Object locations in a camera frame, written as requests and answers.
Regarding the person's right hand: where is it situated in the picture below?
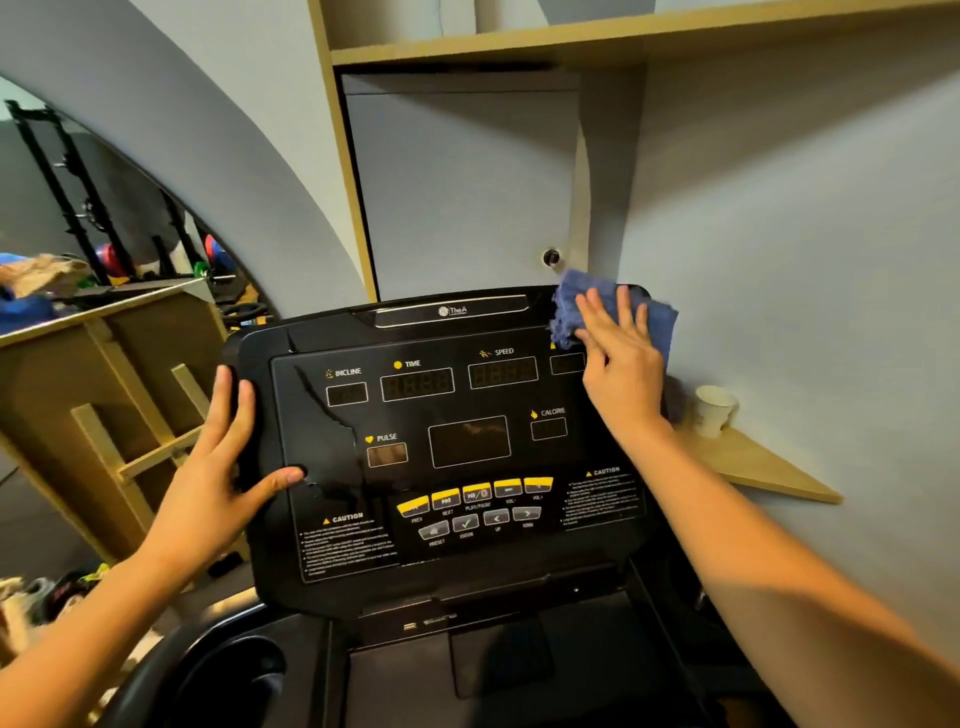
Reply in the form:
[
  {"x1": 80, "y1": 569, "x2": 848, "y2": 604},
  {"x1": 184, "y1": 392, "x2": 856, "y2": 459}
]
[{"x1": 573, "y1": 285, "x2": 667, "y2": 445}]

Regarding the person's left hand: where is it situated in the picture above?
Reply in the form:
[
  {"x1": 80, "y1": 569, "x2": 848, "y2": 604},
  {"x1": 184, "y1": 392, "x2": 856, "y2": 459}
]
[{"x1": 142, "y1": 365, "x2": 306, "y2": 583}]

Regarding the blue cleaning cloth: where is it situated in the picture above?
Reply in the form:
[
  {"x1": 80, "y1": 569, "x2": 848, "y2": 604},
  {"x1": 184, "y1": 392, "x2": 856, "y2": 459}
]
[{"x1": 549, "y1": 269, "x2": 679, "y2": 369}]

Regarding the black treadmill console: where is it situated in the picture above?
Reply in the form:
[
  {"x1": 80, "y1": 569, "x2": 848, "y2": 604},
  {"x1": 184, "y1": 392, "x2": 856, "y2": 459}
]
[{"x1": 223, "y1": 283, "x2": 670, "y2": 624}]

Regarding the person's right forearm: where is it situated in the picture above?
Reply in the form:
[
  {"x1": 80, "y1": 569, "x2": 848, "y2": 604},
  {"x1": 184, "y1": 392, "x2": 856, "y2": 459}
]
[{"x1": 611, "y1": 417, "x2": 960, "y2": 728}]

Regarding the person's left forearm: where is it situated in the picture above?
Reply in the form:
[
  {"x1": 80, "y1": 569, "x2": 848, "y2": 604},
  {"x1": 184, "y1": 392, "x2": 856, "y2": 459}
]
[{"x1": 0, "y1": 551, "x2": 205, "y2": 728}]

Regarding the white paper cup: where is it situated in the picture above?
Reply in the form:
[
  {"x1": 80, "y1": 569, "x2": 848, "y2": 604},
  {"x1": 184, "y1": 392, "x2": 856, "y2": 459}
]
[{"x1": 691, "y1": 385, "x2": 740, "y2": 440}]

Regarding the wooden framed panel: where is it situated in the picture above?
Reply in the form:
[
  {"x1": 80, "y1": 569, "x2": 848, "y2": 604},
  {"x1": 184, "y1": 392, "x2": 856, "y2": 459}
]
[{"x1": 0, "y1": 278, "x2": 253, "y2": 571}]

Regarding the wooden corner shelf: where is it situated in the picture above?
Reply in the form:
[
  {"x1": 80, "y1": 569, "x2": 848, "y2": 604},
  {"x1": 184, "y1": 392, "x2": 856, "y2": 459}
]
[{"x1": 669, "y1": 422, "x2": 845, "y2": 506}]

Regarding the grey cabinet door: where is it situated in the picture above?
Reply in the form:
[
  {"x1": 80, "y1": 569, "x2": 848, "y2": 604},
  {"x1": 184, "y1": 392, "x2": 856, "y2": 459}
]
[{"x1": 341, "y1": 71, "x2": 594, "y2": 303}]

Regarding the blue bag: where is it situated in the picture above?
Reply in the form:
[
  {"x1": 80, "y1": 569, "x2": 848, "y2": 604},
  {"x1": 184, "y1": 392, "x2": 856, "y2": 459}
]
[{"x1": 0, "y1": 288, "x2": 55, "y2": 336}]

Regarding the brown crumpled bag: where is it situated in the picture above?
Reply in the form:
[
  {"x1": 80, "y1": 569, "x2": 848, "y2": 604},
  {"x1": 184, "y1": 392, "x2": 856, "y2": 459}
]
[{"x1": 0, "y1": 253, "x2": 96, "y2": 299}]

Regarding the black treadmill cup holder tray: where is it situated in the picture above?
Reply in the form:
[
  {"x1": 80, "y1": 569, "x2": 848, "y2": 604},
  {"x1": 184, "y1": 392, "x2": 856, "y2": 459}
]
[{"x1": 96, "y1": 562, "x2": 798, "y2": 728}]

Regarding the pile of clutter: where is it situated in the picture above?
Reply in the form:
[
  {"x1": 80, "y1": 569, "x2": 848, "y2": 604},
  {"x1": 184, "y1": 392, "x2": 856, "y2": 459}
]
[{"x1": 0, "y1": 562, "x2": 114, "y2": 669}]

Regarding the black squat rack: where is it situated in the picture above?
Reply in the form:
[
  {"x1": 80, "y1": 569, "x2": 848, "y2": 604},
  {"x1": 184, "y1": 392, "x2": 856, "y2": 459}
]
[{"x1": 4, "y1": 99, "x2": 138, "y2": 284}]

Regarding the wooden wall shelf unit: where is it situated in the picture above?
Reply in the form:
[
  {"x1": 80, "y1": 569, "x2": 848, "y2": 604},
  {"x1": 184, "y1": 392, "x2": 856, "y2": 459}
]
[{"x1": 306, "y1": 0, "x2": 960, "y2": 303}]

